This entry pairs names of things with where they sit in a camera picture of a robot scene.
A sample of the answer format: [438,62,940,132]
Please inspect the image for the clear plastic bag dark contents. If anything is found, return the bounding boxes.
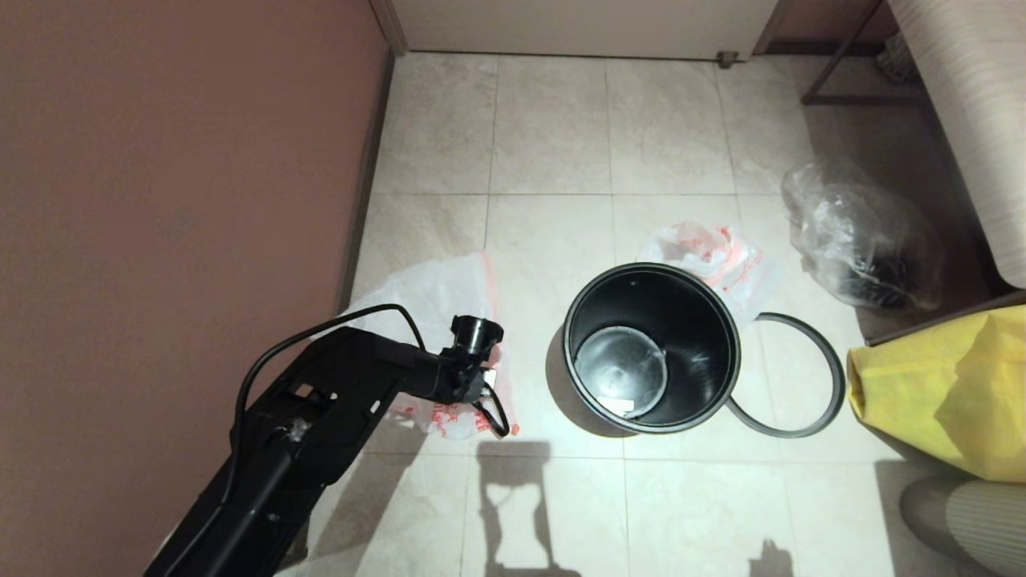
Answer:
[781,160,943,313]

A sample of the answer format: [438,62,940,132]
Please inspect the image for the white plastic bag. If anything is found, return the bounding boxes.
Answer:
[337,252,520,440]

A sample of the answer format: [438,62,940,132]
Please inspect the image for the black bin retaining ring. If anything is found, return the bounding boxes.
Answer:
[725,313,846,439]

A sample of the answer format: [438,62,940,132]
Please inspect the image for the grey ribbed round pouf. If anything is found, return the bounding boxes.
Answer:
[899,477,1026,577]

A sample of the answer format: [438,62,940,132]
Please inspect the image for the yellow fabric bag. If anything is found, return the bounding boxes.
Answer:
[846,305,1026,483]

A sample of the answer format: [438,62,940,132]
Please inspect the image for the used white bag red trim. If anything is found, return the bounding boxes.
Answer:
[637,222,778,325]

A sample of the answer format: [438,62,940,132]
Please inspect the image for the dark metal frame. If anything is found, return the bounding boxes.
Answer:
[799,0,923,107]

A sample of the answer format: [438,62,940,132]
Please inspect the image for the grey mesh bundle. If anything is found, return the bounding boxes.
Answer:
[874,32,916,84]

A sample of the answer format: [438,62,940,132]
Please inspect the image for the beige striped furniture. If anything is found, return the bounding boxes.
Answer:
[884,0,1026,289]

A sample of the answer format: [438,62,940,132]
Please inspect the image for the dark brown wooden board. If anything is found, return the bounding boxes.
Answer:
[864,290,1026,349]

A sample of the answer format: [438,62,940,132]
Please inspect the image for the black round trash bin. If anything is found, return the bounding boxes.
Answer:
[562,262,741,436]

